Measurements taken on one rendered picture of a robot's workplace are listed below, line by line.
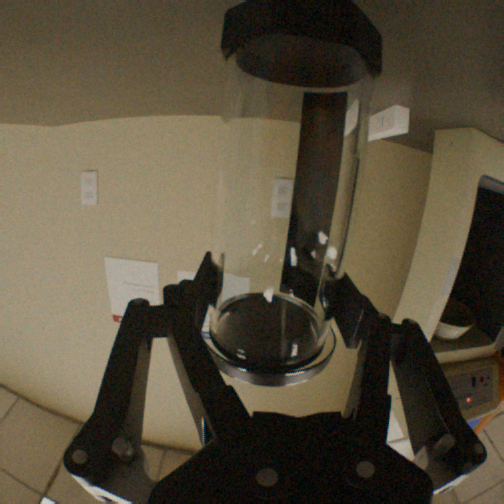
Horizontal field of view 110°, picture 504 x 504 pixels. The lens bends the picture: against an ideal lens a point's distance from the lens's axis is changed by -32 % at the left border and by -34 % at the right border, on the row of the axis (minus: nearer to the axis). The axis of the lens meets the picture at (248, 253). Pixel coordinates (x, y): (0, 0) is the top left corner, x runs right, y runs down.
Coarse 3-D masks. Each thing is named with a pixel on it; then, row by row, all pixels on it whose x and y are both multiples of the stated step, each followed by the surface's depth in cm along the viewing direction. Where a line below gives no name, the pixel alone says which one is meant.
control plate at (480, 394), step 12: (480, 372) 40; (492, 372) 40; (456, 384) 40; (468, 384) 39; (480, 384) 39; (492, 384) 39; (456, 396) 38; (468, 396) 38; (480, 396) 38; (492, 396) 37; (468, 408) 37
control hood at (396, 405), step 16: (448, 368) 42; (464, 368) 41; (480, 368) 41; (496, 368) 40; (496, 384) 39; (400, 400) 42; (496, 400) 37; (400, 416) 40; (464, 416) 36; (480, 416) 36
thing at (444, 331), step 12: (456, 300) 53; (444, 312) 55; (456, 312) 52; (468, 312) 48; (444, 324) 43; (456, 324) 50; (468, 324) 45; (432, 336) 47; (444, 336) 45; (456, 336) 44
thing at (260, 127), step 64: (256, 64) 10; (320, 64) 10; (256, 128) 11; (320, 128) 11; (256, 192) 12; (320, 192) 12; (256, 256) 13; (320, 256) 13; (256, 320) 15; (320, 320) 15; (256, 384) 15
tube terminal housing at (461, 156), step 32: (448, 160) 35; (480, 160) 30; (448, 192) 36; (448, 224) 36; (416, 256) 46; (448, 256) 36; (416, 288) 45; (416, 320) 43; (448, 352) 42; (480, 352) 43
